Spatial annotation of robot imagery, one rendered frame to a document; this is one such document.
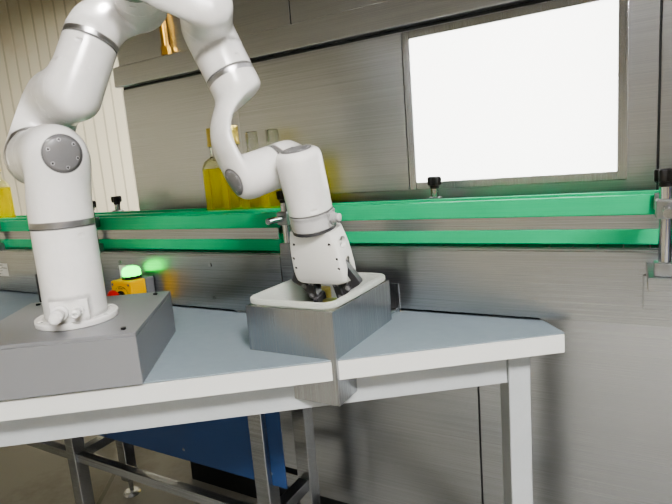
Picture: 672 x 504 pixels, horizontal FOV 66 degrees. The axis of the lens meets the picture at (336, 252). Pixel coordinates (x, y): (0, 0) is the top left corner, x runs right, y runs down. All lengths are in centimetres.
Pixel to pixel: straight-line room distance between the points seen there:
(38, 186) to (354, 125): 69
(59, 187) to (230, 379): 39
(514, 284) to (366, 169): 46
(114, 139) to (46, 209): 302
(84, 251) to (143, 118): 90
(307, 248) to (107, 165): 312
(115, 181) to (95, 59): 298
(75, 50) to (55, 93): 7
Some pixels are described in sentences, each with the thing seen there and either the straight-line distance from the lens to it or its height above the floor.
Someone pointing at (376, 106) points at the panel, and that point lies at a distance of 124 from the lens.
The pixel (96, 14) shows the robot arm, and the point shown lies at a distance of 97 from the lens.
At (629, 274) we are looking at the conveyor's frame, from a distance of 96.
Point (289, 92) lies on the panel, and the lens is 136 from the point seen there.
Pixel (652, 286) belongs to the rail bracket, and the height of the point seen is 85.
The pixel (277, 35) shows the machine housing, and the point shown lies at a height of 138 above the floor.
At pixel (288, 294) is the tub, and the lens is 98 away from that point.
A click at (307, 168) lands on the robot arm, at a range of 81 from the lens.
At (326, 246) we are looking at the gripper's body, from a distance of 85.
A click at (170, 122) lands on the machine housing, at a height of 121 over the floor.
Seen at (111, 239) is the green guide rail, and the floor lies 91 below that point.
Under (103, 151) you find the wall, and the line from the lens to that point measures 392.
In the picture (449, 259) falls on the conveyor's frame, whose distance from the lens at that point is 101.
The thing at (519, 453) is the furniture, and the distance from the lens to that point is 105.
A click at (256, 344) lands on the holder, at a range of 91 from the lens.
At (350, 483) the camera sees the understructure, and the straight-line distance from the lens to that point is 160.
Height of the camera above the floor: 105
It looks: 10 degrees down
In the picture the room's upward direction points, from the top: 5 degrees counter-clockwise
